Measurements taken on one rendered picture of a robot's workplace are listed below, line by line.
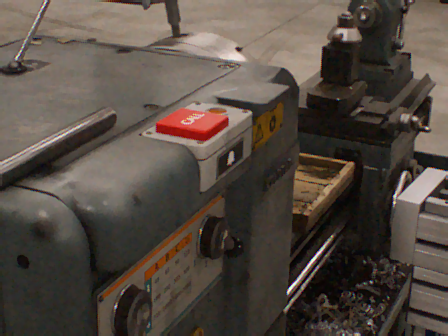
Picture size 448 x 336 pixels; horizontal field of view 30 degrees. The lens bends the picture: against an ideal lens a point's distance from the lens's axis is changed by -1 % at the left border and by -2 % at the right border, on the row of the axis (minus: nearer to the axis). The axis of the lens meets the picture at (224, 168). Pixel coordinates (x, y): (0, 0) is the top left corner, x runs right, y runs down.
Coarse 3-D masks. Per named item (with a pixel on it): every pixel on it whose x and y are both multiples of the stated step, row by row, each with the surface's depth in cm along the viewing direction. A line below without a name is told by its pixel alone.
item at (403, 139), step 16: (304, 128) 195; (320, 128) 195; (304, 144) 196; (320, 144) 195; (336, 144) 193; (352, 144) 192; (368, 144) 190; (384, 144) 188; (400, 144) 196; (352, 160) 192; (368, 160) 191; (384, 160) 189
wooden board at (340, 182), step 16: (304, 160) 185; (320, 160) 183; (336, 160) 183; (304, 176) 179; (320, 176) 179; (336, 176) 174; (352, 176) 183; (304, 192) 171; (320, 192) 171; (336, 192) 173; (320, 208) 163; (304, 224) 157
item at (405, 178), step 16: (400, 160) 202; (368, 176) 192; (384, 176) 190; (400, 176) 196; (368, 192) 193; (384, 192) 195; (400, 192) 194; (368, 208) 195; (384, 208) 199; (368, 224) 196; (384, 224) 202; (368, 240) 197
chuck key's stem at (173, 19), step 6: (168, 0) 139; (174, 0) 139; (168, 6) 139; (174, 6) 139; (168, 12) 140; (174, 12) 139; (168, 18) 140; (174, 18) 140; (180, 18) 140; (174, 24) 140; (174, 30) 141; (174, 36) 141; (180, 36) 141
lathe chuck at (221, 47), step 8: (184, 32) 145; (192, 32) 144; (200, 32) 144; (160, 40) 141; (168, 40) 139; (176, 40) 138; (184, 40) 138; (192, 40) 138; (200, 40) 139; (208, 40) 139; (216, 40) 140; (224, 40) 141; (208, 48) 136; (216, 48) 137; (224, 48) 138; (232, 48) 140; (240, 48) 141; (224, 56) 136; (232, 56) 137; (240, 56) 139
